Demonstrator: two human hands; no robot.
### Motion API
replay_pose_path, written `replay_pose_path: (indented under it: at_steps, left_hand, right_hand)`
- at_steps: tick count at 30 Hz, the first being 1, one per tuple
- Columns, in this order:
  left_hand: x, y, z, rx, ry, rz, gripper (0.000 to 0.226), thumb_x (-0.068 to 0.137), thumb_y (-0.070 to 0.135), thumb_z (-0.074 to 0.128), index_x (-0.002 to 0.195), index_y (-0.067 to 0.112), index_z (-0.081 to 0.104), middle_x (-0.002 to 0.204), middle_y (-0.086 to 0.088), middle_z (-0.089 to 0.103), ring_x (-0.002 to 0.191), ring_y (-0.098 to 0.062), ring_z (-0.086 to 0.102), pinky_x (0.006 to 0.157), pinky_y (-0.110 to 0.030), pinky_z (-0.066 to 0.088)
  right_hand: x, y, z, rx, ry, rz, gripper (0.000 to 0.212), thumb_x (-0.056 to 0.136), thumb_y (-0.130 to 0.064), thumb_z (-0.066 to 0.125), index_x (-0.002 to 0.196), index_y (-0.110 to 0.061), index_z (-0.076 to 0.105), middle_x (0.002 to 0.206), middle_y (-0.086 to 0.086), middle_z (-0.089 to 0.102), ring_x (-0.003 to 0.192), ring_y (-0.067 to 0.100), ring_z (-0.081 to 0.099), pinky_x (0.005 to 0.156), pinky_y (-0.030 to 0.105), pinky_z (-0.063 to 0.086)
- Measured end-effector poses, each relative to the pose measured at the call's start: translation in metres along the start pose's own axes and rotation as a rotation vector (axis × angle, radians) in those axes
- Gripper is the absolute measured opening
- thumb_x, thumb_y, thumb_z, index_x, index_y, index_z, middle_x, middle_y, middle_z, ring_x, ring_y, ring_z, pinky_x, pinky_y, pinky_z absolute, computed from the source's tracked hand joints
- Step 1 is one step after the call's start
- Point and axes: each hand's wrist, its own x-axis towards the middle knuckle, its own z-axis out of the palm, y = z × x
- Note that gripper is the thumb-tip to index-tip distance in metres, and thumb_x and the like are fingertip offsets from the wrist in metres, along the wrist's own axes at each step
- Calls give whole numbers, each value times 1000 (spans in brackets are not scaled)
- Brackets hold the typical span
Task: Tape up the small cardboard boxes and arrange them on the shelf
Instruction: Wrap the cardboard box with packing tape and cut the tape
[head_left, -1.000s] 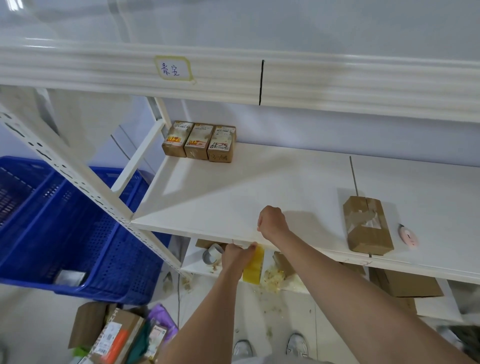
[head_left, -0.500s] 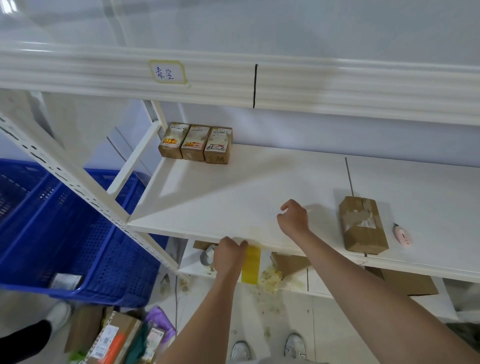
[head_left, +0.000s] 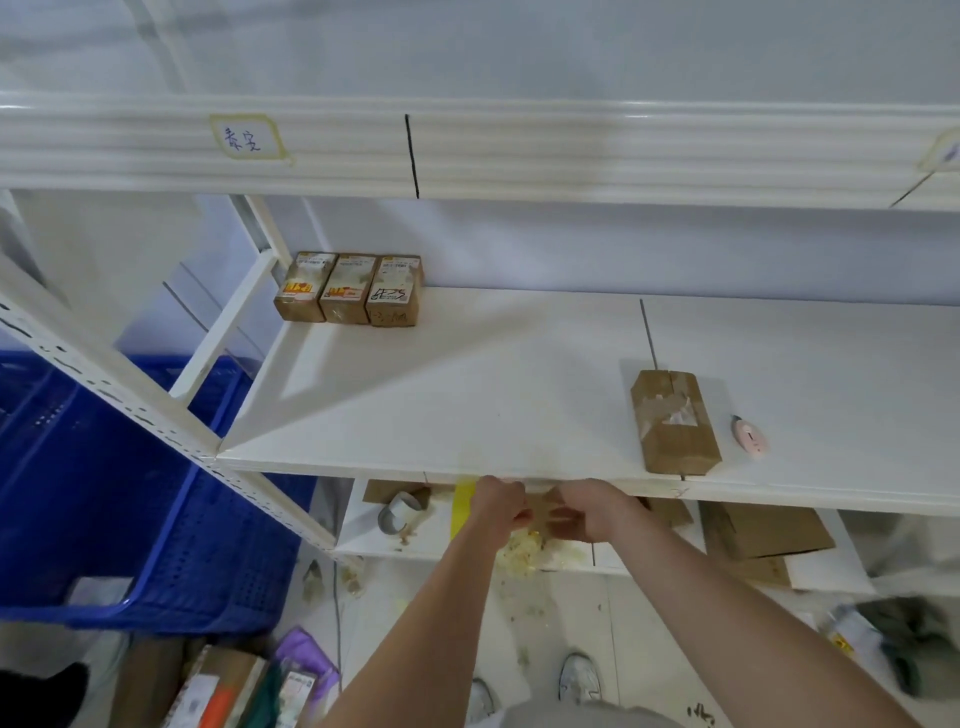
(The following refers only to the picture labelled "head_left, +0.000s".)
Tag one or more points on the person's left hand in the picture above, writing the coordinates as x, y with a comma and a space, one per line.
491, 514

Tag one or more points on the person's right hand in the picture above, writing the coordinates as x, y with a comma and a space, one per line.
600, 510

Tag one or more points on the person's left fingers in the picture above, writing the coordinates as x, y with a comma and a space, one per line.
517, 504

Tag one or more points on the person's right fingers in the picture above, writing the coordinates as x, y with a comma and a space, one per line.
567, 506

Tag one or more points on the small brown cardboard box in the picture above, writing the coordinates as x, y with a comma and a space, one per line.
553, 517

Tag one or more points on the person's left forearm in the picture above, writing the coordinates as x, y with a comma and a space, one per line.
427, 630

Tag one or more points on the person's right forearm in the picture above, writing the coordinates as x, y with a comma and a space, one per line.
742, 622

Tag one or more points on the pile of yellowish paper scraps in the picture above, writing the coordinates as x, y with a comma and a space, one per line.
534, 555

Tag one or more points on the yellow tape strip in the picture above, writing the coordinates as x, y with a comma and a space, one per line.
463, 510

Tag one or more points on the grey tape roll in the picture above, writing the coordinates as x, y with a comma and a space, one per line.
397, 512

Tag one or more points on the white metal shelf unit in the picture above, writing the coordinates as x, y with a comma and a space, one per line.
525, 375

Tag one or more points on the brown cardboard piece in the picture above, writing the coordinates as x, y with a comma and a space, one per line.
386, 491

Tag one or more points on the long cardboard box with tape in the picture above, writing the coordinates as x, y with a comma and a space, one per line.
673, 424

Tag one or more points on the person's right white shoe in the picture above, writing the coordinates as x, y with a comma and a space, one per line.
579, 679

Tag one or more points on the person's white shoe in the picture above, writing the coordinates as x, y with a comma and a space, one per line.
579, 679
480, 701

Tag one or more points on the pink utility knife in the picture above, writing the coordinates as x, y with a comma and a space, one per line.
748, 436

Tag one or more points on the large brown cardboard box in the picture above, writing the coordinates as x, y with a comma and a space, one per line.
761, 529

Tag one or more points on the person's left white shoe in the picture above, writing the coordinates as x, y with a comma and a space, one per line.
480, 701

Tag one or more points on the flat brown cardboard box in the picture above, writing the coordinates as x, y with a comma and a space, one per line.
761, 571

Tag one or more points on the small box with scribbled label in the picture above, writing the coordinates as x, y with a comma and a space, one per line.
395, 294

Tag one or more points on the purple plastic bag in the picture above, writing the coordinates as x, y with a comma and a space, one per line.
311, 660

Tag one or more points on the small box with beige label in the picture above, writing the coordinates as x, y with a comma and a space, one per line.
349, 291

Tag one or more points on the small box with orange label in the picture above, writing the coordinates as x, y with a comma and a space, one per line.
304, 289

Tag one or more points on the white printed packet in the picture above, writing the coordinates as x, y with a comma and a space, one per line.
851, 634

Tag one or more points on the cardboard box with orange sticker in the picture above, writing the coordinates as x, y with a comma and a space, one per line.
217, 690

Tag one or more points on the grey green bag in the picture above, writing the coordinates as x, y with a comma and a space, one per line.
919, 641

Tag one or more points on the blue plastic crate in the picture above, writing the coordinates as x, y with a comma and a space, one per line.
90, 487

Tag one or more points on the handwritten masking tape label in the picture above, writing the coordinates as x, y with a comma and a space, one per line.
244, 139

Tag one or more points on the black object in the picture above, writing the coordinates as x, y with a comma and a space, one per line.
41, 697

